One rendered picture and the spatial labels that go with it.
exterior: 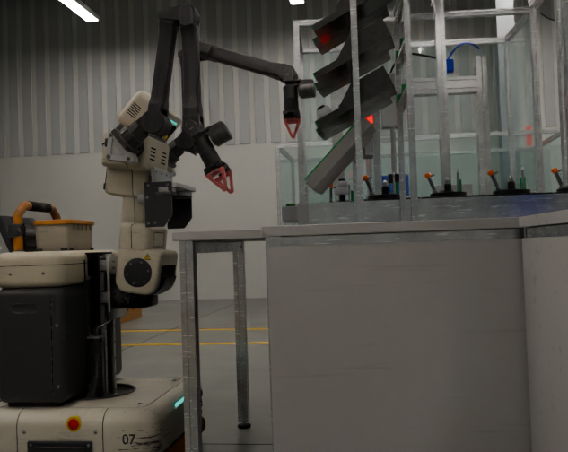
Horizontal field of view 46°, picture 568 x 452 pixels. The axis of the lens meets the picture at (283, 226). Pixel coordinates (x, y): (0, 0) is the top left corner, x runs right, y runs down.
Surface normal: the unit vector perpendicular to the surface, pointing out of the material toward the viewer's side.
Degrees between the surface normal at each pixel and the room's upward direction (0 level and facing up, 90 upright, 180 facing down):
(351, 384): 90
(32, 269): 90
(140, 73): 90
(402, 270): 90
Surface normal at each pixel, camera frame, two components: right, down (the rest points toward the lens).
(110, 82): -0.14, -0.03
